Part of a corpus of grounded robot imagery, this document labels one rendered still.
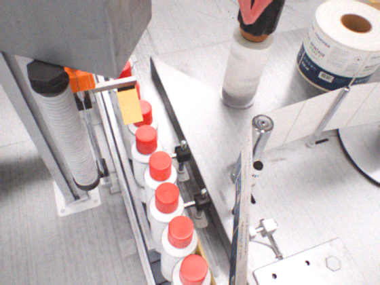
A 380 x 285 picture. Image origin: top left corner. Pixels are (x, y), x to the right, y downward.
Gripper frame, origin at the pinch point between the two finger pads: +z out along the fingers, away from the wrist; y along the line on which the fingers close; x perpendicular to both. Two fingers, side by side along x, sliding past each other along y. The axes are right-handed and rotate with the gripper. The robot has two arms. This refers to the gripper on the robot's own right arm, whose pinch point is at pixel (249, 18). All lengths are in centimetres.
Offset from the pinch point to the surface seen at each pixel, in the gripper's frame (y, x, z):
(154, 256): -20.5, 22.8, 30.8
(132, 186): -9.8, 23.1, 22.6
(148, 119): -4.5, 17.9, 12.1
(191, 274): -29.5, 20.6, 10.4
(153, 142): -9.7, 18.8, 11.1
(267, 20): 6.5, -8.6, 6.7
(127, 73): 5.8, 18.6, 11.3
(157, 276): -24.0, 23.3, 30.8
